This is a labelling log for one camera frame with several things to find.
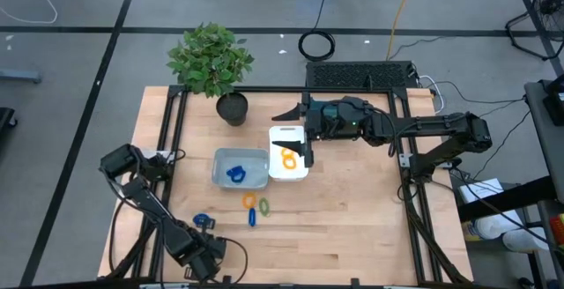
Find black plant pot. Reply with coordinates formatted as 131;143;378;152
215;92;250;127

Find black arm base cable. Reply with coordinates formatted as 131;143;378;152
396;176;418;202

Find black device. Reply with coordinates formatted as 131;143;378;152
542;75;564;127

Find yellow hanging cable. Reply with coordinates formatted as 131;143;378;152
385;0;418;61

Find black coiled cable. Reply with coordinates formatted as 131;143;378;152
297;29;337;63

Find white plastic bin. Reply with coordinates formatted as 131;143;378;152
267;124;309;182

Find white paper towel roll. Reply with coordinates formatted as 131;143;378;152
473;209;525;241

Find red container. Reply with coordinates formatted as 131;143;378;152
548;212;564;248

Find white power cable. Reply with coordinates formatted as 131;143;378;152
418;74;446;115

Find silver mounting bracket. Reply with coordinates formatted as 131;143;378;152
398;152;418;169
147;148;176;161

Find black aluminium table frame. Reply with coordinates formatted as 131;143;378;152
97;84;475;288

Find grey plastic bin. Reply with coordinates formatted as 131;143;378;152
211;146;271;191

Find black floor cable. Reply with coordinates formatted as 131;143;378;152
434;79;528;105
483;110;532;181

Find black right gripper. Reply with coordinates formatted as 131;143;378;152
271;91;369;169

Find yellow labelled container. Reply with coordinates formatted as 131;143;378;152
461;220;484;242

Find green leafy plant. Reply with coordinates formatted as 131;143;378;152
166;22;256;100

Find black wheeled base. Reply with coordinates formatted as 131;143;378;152
0;107;19;138

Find grey metal stand foot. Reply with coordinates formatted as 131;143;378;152
0;69;43;84

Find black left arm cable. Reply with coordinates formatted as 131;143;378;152
108;200;249;284

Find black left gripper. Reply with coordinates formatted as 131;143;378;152
182;218;226;279

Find black utility cart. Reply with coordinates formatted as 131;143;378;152
457;79;564;289

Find black perforated computer case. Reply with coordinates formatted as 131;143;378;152
305;60;419;90

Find white paper sheet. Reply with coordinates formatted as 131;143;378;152
457;177;506;204

